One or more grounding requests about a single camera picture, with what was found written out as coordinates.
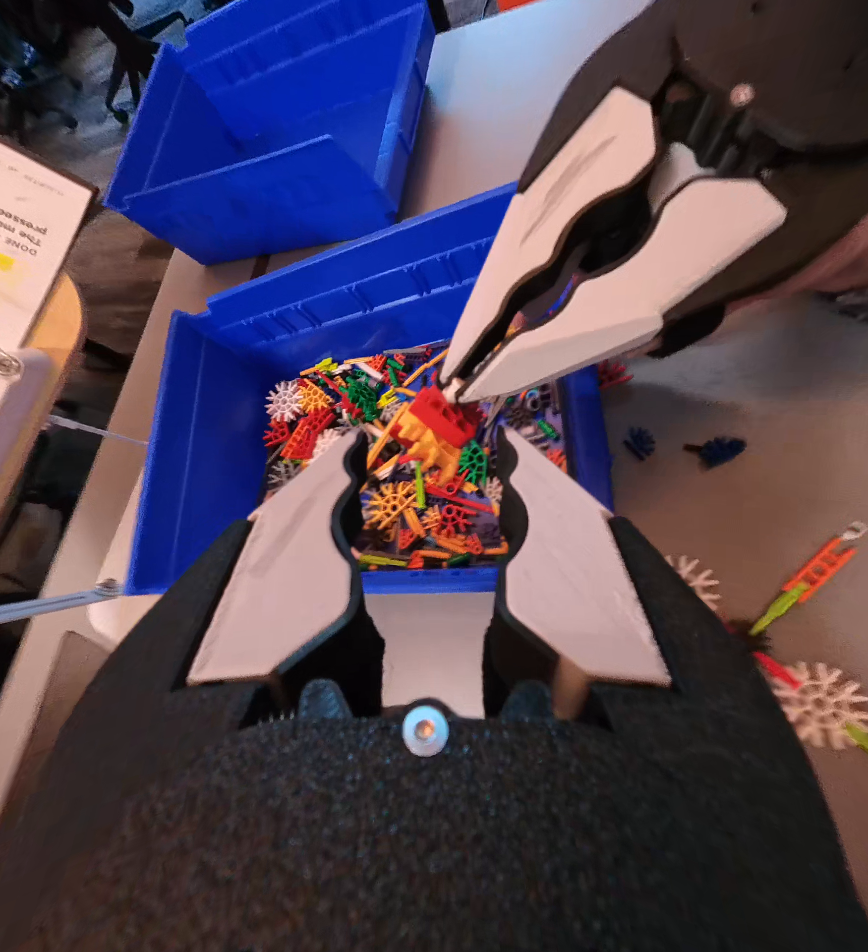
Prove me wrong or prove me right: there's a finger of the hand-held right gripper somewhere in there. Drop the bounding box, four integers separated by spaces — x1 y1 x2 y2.
437 85 665 388
452 141 789 404

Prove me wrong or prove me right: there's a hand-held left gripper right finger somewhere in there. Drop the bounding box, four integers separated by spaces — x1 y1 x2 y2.
482 428 674 718

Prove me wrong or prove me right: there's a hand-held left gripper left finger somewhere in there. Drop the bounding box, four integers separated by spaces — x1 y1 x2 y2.
185 428 384 716

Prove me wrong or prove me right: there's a pile of colourful toy pieces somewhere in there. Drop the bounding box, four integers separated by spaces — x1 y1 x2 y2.
263 338 576 572

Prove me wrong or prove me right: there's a blue plastic bin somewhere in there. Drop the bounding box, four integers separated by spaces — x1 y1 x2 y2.
125 182 617 596
103 0 436 266

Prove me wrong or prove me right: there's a red yellow toy connector assembly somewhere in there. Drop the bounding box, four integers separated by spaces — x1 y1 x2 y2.
365 383 490 488

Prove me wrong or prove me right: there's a flat star toy rod model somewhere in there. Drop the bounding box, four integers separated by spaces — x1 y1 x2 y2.
664 535 868 782

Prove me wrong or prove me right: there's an instruction sheet on stand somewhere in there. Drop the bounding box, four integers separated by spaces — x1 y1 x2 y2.
0 271 122 637

